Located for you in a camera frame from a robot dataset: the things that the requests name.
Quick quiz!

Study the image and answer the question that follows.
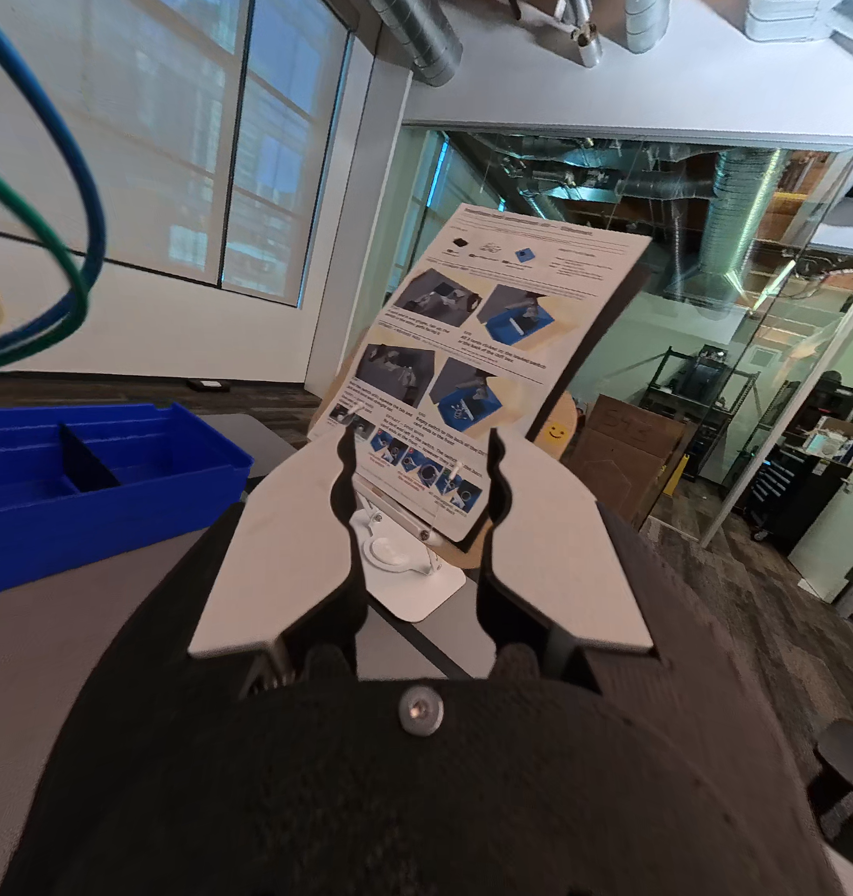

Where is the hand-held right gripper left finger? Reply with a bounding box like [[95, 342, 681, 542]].
[[187, 423, 369, 681]]

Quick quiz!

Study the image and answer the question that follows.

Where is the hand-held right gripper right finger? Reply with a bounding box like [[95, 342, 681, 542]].
[[475, 427, 656, 679]]

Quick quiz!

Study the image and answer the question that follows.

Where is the blue plastic bin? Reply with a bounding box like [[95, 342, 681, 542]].
[[0, 402, 254, 599]]

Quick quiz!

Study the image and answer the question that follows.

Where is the green ethernet cable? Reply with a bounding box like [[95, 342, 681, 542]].
[[0, 157, 90, 373]]

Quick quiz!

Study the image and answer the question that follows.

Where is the blue ethernet cable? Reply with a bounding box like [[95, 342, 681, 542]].
[[0, 7, 107, 365]]

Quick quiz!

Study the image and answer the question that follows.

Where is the cardboard box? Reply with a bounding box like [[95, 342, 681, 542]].
[[566, 394, 688, 529]]

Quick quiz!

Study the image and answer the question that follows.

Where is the black metal shelving rack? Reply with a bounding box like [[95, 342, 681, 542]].
[[647, 345, 760, 484]]

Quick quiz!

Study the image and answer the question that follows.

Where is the black tool cabinet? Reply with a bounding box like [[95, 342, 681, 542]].
[[745, 420, 853, 557]]

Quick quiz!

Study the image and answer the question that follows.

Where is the printed instruction sheet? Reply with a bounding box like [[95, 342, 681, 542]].
[[326, 203, 653, 543]]

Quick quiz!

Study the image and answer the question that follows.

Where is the window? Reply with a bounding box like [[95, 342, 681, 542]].
[[0, 0, 352, 309]]

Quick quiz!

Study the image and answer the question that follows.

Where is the metal pipe fitting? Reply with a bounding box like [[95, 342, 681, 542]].
[[566, 0, 604, 69]]

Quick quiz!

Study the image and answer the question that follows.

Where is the round metal duct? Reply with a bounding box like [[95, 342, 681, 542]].
[[367, 0, 464, 88]]

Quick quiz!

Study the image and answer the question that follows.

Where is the large rectangular metal duct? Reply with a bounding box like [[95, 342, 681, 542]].
[[621, 0, 674, 54]]

